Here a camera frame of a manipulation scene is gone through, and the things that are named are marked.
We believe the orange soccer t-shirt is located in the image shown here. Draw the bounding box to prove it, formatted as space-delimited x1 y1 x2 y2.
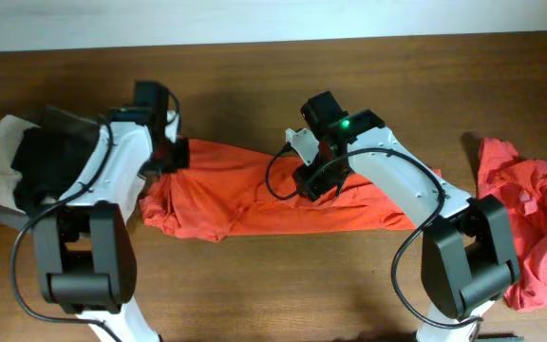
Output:
140 139 415 242

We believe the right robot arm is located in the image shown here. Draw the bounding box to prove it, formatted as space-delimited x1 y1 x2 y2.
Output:
286 91 520 342

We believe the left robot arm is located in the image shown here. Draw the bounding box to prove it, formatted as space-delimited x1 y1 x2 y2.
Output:
28 81 190 341

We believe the grey folded garment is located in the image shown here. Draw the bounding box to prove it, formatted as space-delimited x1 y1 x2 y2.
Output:
0 104 108 232

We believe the red t-shirt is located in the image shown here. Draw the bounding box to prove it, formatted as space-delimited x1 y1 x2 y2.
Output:
478 137 547 312

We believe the right black cable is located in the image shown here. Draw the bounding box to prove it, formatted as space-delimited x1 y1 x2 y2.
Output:
263 144 486 332

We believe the black cable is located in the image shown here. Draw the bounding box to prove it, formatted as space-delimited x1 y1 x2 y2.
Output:
9 87 182 342
263 144 486 332

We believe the left black cable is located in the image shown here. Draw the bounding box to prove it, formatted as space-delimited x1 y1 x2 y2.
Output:
9 87 182 342

